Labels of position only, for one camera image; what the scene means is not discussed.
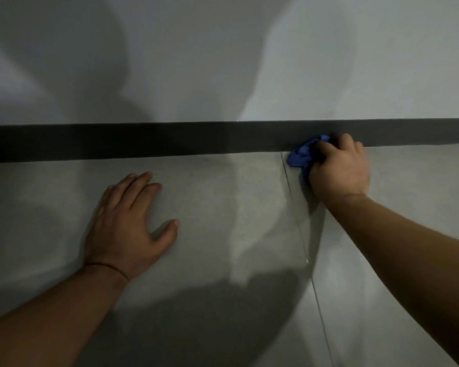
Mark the person's right hand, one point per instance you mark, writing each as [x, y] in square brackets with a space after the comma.
[340, 173]

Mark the person's left hand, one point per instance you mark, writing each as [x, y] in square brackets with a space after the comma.
[122, 240]

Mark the person's left middle finger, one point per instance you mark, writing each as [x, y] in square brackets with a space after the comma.
[137, 189]

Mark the person's left little finger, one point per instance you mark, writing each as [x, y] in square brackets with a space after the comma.
[104, 200]

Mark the person's left thumb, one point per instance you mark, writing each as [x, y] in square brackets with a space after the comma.
[167, 232]

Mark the person's right fingers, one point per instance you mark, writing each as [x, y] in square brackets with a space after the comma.
[338, 147]

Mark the blue cleaning cloth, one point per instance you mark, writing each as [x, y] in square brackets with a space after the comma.
[300, 154]

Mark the person's right forearm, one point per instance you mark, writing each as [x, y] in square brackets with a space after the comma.
[409, 263]

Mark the person's left forearm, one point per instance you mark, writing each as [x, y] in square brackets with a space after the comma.
[49, 324]

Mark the dark grey baseboard strip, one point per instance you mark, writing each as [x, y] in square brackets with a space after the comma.
[137, 140]

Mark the thin black wrist band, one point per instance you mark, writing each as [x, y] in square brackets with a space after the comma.
[111, 268]

